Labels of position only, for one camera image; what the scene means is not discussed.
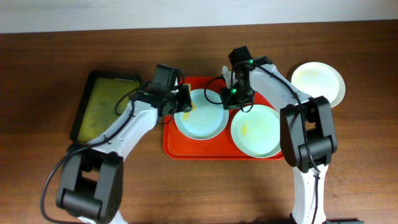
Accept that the green and yellow sponge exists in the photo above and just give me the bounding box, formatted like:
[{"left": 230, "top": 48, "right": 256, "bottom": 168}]
[{"left": 190, "top": 102, "right": 197, "bottom": 112}]

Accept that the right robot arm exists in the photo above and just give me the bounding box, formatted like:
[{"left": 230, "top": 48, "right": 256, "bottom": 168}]
[{"left": 221, "top": 46, "right": 338, "bottom": 223}]

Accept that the pale green plate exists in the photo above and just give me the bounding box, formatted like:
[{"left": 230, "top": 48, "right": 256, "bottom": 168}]
[{"left": 231, "top": 105, "right": 281, "bottom": 159}]

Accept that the cream white plate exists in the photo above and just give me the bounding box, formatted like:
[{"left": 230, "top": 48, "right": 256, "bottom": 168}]
[{"left": 291, "top": 62, "right": 346, "bottom": 108}]

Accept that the light blue top plate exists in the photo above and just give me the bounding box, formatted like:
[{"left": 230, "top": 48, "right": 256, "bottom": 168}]
[{"left": 174, "top": 89, "right": 229, "bottom": 140}]

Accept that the black tray with green liquid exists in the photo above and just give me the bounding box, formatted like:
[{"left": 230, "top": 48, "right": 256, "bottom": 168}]
[{"left": 70, "top": 70, "right": 141, "bottom": 144}]

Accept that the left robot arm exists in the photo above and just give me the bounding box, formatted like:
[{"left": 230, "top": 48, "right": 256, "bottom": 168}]
[{"left": 55, "top": 64, "right": 192, "bottom": 223}]

